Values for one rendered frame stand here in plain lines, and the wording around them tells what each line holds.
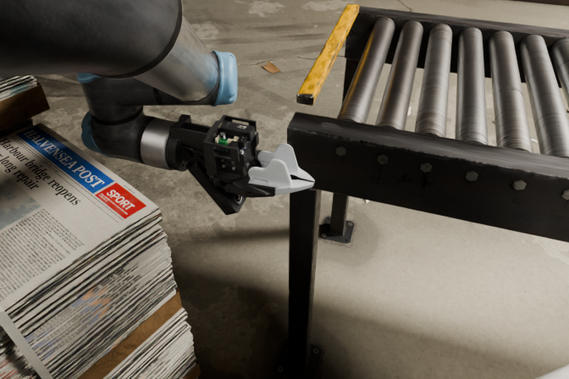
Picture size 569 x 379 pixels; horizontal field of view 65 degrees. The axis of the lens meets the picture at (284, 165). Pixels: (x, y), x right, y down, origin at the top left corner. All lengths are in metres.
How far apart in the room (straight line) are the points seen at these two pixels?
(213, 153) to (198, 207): 1.10
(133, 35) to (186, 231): 1.38
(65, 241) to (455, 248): 1.35
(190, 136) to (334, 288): 0.94
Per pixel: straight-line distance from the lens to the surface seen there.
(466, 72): 0.93
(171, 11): 0.32
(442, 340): 1.44
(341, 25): 1.01
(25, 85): 0.74
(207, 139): 0.62
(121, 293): 0.61
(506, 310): 1.57
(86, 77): 0.66
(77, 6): 0.27
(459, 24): 1.13
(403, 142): 0.70
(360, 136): 0.69
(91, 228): 0.55
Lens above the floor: 1.21
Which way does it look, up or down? 40 degrees down
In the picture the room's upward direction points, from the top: straight up
